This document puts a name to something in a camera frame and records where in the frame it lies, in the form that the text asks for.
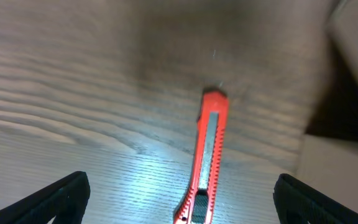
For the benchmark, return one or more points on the red utility knife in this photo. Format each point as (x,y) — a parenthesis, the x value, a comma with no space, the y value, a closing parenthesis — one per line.
(199,200)

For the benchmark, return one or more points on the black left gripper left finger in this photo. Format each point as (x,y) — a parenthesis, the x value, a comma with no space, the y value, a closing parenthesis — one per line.
(62,202)

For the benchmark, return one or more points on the open cardboard box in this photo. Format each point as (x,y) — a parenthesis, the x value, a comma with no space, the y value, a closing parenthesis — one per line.
(329,151)

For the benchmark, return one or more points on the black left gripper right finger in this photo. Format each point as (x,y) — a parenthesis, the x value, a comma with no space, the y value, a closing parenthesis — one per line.
(297,202)

